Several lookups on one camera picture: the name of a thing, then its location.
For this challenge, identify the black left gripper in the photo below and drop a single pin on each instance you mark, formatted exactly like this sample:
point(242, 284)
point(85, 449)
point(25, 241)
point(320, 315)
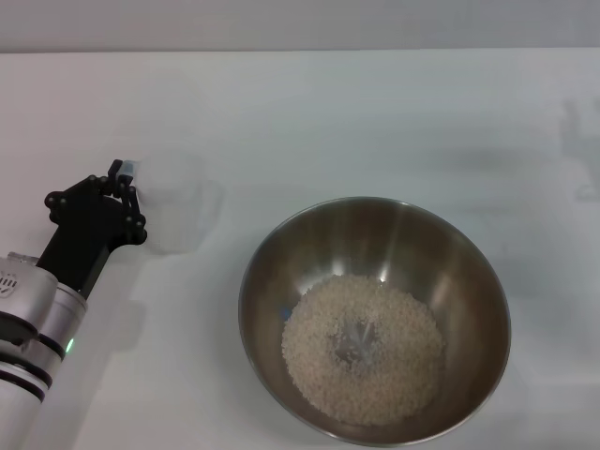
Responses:
point(84, 225)

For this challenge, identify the clear plastic measuring cup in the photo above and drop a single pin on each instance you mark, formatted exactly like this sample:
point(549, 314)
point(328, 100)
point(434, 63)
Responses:
point(178, 206)

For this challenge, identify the stainless steel mixing bowl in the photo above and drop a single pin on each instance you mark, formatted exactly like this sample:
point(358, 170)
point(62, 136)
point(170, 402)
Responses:
point(304, 244)

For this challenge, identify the white uncooked rice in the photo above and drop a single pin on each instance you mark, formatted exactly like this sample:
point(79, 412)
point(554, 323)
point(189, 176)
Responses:
point(398, 351)

